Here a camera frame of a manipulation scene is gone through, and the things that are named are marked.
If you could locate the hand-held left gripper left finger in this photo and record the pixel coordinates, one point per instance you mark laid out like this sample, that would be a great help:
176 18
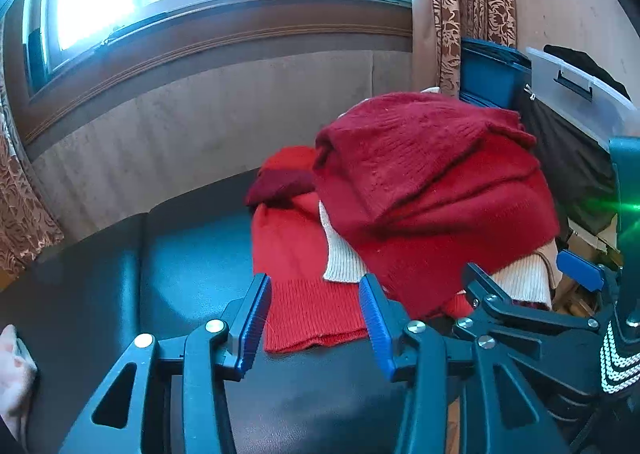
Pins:
255 319

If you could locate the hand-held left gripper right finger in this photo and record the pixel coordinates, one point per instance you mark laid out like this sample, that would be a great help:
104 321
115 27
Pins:
374 329

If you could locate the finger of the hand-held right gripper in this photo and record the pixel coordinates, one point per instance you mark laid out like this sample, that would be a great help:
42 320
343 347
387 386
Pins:
505 314
580 269

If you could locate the orange-red ribbed hem sweater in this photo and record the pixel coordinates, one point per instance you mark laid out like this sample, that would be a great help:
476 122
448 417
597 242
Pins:
295 274

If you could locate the cream ribbed sweater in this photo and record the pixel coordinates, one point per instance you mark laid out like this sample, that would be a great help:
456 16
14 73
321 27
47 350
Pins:
342 259

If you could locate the red smooth knit sweater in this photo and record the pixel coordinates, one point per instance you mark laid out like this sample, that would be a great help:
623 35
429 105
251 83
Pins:
475 234

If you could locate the dark grey cloth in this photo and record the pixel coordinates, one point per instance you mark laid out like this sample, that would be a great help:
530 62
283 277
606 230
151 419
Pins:
565 159

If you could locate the clear plastic storage box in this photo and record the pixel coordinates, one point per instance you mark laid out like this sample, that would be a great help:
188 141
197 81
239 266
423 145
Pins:
600 109

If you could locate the black garment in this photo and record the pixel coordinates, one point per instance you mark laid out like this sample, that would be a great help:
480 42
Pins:
580 56

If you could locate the blue storage bin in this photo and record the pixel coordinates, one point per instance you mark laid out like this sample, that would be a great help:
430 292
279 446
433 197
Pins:
487 79

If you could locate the white knit cloth pink print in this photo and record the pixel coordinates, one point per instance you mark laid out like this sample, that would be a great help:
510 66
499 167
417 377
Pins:
17 374

